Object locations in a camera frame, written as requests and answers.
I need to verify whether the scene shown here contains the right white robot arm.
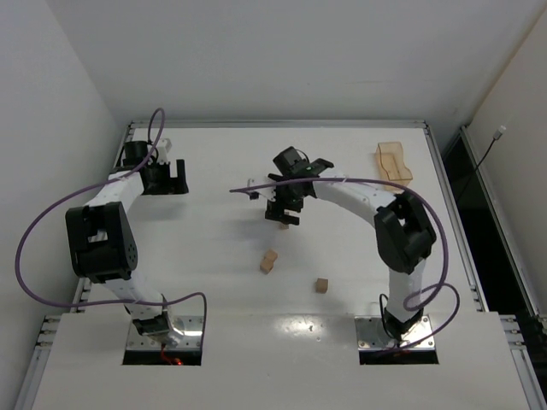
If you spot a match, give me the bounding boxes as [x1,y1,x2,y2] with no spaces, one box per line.
[265,146,437,341]

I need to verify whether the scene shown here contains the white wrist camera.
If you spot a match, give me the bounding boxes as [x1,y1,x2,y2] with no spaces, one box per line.
[247,176,275,202]
[149,138,172,165]

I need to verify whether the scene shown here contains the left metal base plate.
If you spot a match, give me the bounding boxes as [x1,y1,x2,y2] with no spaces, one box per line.
[126,315,203,352]

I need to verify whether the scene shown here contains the lone wooden cube block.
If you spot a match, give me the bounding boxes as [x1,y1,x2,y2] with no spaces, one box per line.
[315,278,329,294]

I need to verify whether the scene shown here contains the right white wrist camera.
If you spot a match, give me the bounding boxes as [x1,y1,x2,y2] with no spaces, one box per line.
[247,176,275,202]

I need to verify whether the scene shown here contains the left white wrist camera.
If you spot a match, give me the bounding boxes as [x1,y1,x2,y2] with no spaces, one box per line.
[149,138,172,165]

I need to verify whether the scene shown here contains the red wires under base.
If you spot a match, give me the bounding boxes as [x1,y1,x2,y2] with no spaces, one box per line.
[160,346,185,366]

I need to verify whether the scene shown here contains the translucent orange plastic holder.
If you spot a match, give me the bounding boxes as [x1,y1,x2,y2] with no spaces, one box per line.
[374,142,413,187]

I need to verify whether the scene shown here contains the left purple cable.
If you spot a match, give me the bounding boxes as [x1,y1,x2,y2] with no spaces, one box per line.
[15,107,209,343]

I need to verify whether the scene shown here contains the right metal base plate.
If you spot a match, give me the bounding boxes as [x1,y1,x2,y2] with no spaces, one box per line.
[355,315,435,352]

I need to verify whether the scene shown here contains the metal base plate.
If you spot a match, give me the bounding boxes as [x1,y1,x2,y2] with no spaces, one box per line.
[355,315,435,352]
[126,315,203,352]

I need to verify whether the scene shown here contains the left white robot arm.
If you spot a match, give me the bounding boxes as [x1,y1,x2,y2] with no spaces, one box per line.
[65,138,189,348]

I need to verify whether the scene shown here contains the black cable with white plug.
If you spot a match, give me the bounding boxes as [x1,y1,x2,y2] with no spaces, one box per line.
[452,125,508,202]

